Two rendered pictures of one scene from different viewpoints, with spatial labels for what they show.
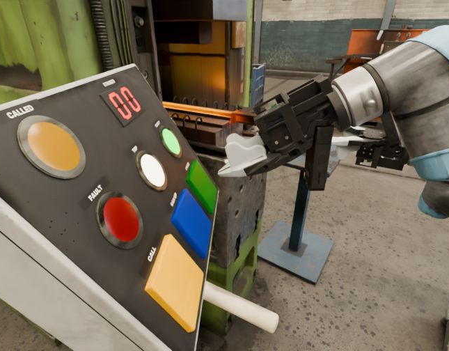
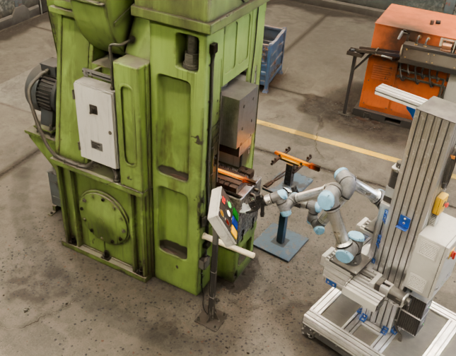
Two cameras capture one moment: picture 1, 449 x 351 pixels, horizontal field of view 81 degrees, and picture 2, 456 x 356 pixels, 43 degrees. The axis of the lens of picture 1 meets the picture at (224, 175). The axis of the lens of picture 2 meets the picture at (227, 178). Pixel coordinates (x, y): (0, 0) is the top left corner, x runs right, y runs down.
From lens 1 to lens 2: 3.68 m
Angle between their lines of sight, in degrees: 6
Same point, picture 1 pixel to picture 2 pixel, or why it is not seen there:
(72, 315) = (223, 233)
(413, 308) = not seen: hidden behind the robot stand
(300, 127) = (257, 204)
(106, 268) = (228, 228)
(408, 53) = (276, 194)
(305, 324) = (277, 280)
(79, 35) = (203, 172)
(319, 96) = (261, 199)
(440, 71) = (280, 198)
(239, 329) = (240, 280)
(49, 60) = (194, 177)
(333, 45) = not seen: outside the picture
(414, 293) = not seen: hidden behind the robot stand
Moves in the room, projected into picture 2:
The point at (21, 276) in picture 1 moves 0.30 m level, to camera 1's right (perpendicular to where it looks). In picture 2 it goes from (220, 228) to (264, 229)
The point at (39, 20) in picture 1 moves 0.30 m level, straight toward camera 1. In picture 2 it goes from (194, 169) to (215, 191)
